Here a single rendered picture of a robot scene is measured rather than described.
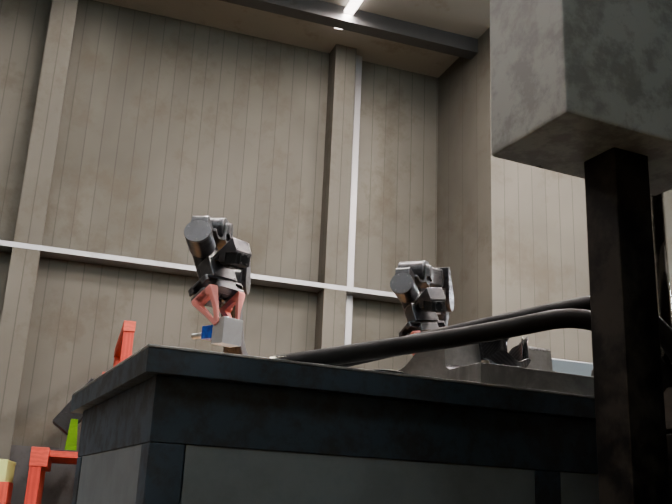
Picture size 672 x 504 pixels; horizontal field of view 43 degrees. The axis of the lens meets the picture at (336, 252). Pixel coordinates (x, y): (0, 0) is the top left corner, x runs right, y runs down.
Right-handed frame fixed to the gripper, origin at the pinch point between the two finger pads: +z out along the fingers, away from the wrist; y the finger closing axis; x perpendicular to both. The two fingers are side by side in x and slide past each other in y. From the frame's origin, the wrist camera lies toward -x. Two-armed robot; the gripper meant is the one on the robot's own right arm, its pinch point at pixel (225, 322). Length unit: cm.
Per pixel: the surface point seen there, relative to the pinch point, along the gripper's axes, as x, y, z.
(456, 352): -31.7, 26.5, 23.1
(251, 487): -21, -27, 49
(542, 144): -78, -16, 29
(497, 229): 211, 739, -454
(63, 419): 547, 328, -336
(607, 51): -91, -16, 24
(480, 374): -38, 19, 33
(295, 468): -25, -21, 48
